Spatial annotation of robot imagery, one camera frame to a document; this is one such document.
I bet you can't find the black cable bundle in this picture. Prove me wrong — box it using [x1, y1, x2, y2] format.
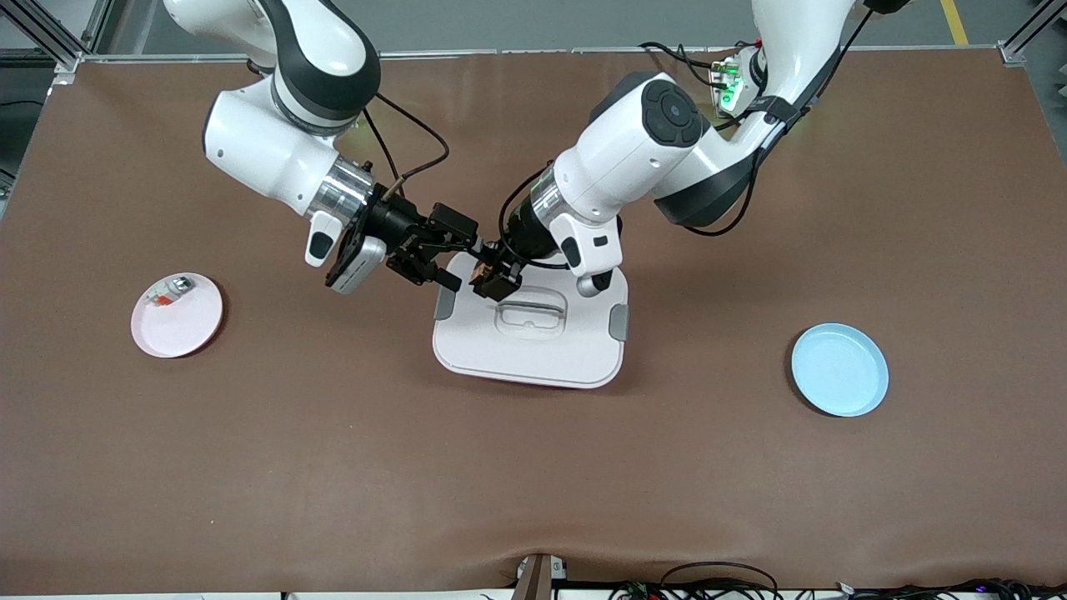
[613, 577, 1067, 600]

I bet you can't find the white and red switch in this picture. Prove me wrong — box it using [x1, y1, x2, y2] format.
[143, 277, 195, 308]

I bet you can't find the black looped cable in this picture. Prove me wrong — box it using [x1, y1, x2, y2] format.
[659, 561, 781, 600]

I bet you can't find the black base cable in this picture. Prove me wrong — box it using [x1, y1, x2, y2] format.
[638, 40, 755, 134]

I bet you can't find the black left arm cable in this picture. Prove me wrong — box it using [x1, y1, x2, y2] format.
[498, 0, 872, 272]

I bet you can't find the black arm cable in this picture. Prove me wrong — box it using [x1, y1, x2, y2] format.
[360, 90, 452, 201]
[498, 0, 872, 272]

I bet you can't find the white lidded storage box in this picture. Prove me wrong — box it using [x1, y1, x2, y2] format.
[432, 250, 630, 390]

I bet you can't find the light blue round plate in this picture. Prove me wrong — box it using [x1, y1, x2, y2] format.
[790, 322, 889, 418]

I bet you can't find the pink round plate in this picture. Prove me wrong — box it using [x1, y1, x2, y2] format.
[131, 272, 224, 359]

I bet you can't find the aluminium frame post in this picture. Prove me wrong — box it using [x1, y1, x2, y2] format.
[0, 0, 113, 80]
[996, 0, 1067, 68]

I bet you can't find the brown camera mount bracket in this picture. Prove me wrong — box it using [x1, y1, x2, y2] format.
[511, 552, 569, 600]

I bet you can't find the silver table edge rail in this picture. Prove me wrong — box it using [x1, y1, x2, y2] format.
[79, 46, 1014, 66]

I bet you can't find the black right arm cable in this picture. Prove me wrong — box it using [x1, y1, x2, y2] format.
[360, 90, 452, 201]

